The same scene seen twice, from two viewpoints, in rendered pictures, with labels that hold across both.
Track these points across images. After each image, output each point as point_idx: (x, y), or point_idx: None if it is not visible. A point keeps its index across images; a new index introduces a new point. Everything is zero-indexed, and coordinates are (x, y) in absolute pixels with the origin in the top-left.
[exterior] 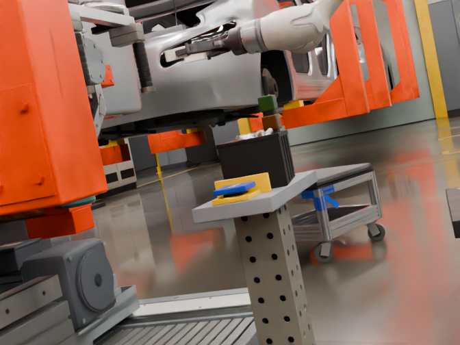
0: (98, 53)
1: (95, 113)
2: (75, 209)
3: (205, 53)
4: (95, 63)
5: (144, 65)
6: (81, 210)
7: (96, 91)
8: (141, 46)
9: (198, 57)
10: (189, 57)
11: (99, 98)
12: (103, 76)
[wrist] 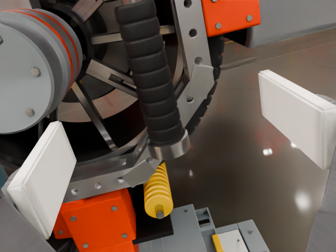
0: (19, 52)
1: (177, 98)
2: (94, 249)
3: (321, 140)
4: (4, 85)
5: (139, 85)
6: (108, 249)
7: (188, 55)
8: (125, 24)
9: (296, 137)
10: (271, 105)
11: (193, 68)
12: (39, 109)
